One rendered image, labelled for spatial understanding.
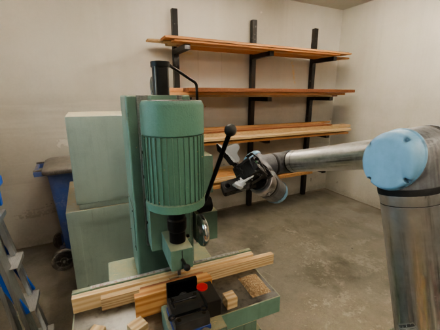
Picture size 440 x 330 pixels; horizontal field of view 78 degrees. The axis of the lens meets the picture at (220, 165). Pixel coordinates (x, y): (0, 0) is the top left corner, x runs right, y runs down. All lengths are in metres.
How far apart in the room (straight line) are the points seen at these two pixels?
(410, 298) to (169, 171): 0.60
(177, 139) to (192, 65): 2.66
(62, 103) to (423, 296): 2.98
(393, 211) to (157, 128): 0.56
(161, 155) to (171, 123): 0.09
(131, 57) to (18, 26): 0.96
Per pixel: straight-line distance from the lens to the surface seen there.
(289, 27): 4.11
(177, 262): 0.88
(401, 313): 0.76
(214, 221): 1.10
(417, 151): 0.61
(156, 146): 0.73
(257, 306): 0.95
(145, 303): 0.89
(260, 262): 1.08
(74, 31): 3.16
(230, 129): 0.74
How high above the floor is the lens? 1.52
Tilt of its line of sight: 14 degrees down
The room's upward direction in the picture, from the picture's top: straight up
